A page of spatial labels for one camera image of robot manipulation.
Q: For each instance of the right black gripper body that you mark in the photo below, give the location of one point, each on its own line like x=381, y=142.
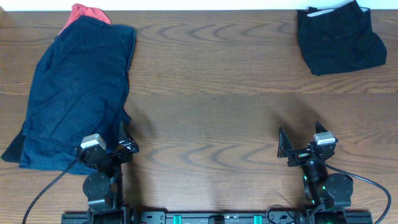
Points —
x=299, y=157

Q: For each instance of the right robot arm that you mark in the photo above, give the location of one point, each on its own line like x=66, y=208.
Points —
x=330, y=194

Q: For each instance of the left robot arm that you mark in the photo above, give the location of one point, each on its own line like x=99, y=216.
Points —
x=104, y=188

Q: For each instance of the red orange garment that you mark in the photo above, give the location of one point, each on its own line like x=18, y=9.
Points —
x=79, y=10

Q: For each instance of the black folded shorts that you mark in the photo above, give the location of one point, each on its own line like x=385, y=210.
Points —
x=339, y=40

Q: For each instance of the navy blue shorts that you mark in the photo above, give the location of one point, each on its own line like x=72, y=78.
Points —
x=79, y=88
x=14, y=150

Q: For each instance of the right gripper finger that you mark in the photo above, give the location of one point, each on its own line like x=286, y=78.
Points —
x=319, y=128
x=285, y=148

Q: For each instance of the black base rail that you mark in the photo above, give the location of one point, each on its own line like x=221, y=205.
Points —
x=270, y=217

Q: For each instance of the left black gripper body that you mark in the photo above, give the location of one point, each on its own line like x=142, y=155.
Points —
x=119, y=160

